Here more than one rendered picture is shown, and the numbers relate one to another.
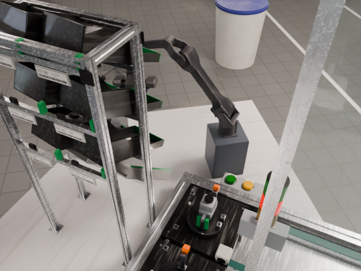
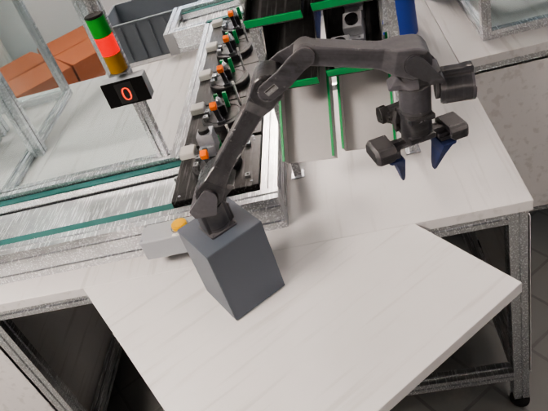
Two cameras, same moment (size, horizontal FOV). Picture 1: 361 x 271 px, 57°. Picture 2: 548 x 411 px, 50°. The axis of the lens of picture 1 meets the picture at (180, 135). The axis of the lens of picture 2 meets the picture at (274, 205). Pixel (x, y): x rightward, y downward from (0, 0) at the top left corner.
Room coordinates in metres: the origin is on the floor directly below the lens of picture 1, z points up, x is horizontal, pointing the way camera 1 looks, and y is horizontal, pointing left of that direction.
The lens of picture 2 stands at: (2.04, -0.29, 1.81)
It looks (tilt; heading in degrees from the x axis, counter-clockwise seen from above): 37 degrees down; 167
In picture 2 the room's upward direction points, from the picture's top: 19 degrees counter-clockwise
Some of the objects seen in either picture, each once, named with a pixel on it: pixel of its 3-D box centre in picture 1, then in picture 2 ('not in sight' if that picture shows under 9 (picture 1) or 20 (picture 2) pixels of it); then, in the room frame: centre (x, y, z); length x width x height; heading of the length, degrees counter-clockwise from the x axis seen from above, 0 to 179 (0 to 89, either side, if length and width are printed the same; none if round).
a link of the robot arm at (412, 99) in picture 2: not in sight; (413, 89); (1.23, 0.20, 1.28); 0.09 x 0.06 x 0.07; 63
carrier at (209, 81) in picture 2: not in sight; (227, 72); (0.21, 0.12, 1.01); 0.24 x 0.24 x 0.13; 65
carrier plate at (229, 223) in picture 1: (206, 221); (218, 169); (0.67, -0.09, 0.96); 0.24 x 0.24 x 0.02; 65
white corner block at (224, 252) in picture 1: (223, 254); (189, 154); (0.54, -0.14, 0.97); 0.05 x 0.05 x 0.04; 65
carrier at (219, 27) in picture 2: not in sight; (235, 18); (-0.23, 0.33, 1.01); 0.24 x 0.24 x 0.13; 65
